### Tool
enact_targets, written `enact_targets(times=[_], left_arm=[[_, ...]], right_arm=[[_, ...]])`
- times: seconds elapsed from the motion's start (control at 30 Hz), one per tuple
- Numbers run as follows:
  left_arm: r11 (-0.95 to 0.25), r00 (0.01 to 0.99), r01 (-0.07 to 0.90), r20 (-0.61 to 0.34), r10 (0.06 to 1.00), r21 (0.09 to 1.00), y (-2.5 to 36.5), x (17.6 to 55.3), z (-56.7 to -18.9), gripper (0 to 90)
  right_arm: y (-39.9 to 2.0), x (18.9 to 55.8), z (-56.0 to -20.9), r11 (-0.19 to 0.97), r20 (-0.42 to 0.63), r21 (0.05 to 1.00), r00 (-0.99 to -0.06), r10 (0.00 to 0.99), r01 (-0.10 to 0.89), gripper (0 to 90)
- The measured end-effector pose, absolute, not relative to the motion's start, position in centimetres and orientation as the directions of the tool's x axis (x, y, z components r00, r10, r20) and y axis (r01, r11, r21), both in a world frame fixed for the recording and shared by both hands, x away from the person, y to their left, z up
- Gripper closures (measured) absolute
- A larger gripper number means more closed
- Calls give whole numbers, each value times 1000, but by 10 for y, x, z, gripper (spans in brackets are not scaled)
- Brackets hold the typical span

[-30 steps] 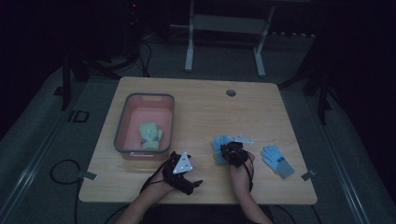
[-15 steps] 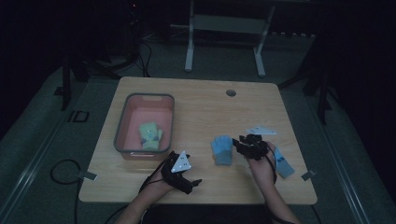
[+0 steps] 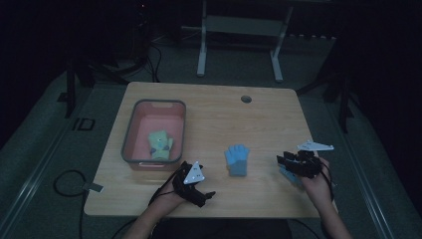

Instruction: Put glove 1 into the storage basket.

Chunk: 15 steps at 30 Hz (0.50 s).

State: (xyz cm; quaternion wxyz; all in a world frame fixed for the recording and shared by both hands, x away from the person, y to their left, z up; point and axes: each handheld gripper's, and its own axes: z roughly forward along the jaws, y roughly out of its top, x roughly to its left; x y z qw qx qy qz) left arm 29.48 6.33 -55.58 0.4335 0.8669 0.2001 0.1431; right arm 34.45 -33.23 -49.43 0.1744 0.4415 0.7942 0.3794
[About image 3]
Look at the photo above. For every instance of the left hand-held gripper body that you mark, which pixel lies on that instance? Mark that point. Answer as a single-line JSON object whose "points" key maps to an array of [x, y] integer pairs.
{"points": [[194, 174]]}

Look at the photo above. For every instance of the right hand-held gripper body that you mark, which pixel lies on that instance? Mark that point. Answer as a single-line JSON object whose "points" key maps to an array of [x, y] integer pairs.
{"points": [[308, 164]]}

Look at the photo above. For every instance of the green knit glove with eye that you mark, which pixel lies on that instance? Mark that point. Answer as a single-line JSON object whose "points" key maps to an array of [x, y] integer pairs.
{"points": [[158, 144]]}

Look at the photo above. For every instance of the pink plastic bin grey rim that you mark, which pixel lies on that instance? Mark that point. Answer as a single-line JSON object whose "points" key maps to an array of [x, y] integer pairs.
{"points": [[146, 119]]}

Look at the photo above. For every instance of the person's right hand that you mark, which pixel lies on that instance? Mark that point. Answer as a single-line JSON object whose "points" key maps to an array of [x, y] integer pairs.
{"points": [[318, 191]]}

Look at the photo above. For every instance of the person's left hand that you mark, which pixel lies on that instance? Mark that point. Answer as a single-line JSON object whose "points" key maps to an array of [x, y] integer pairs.
{"points": [[167, 202]]}

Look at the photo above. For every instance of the person's dark clothing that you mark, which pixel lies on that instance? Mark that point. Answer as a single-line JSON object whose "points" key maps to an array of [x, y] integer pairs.
{"points": [[225, 230]]}

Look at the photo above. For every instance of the dark metal stand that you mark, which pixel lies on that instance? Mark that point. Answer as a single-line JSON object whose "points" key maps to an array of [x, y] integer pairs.
{"points": [[70, 93], [343, 109]]}

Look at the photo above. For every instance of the white metal desk frame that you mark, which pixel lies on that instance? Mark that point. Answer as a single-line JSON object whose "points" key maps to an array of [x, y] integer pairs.
{"points": [[242, 26]]}

